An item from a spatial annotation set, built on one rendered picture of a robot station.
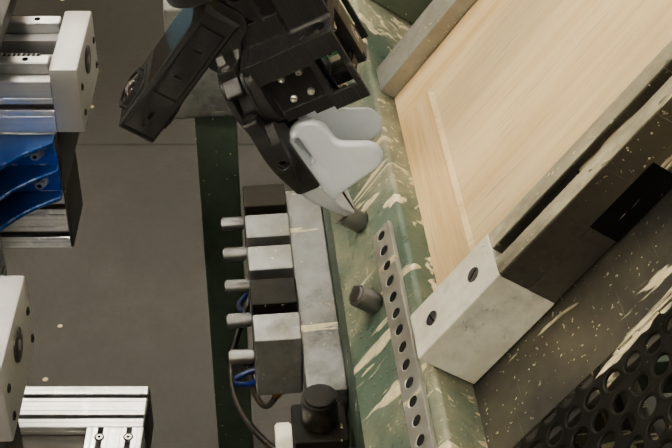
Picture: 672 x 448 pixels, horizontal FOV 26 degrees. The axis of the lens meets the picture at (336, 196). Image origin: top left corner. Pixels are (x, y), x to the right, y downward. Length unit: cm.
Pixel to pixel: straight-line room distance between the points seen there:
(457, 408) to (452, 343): 6
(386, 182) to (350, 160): 75
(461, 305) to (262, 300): 39
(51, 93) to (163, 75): 85
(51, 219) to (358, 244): 42
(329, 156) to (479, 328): 51
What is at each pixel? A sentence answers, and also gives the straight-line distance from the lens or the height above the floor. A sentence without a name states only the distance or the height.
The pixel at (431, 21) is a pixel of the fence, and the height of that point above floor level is 99.
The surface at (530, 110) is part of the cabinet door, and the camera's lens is 156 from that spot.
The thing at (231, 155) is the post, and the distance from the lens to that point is 212.
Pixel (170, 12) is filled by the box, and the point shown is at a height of 92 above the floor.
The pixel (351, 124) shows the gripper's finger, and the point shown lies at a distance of 96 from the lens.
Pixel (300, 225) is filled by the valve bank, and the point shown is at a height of 74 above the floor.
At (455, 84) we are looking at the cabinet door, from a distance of 172.
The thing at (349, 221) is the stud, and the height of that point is 87.
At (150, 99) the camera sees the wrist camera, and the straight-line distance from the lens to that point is 91.
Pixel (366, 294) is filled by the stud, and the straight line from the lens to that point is 156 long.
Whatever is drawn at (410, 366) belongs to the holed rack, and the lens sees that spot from 146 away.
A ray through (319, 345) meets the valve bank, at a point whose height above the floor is 74.
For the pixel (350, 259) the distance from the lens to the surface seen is 167.
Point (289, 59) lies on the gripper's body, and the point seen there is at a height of 145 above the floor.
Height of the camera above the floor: 192
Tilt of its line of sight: 38 degrees down
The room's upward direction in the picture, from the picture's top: straight up
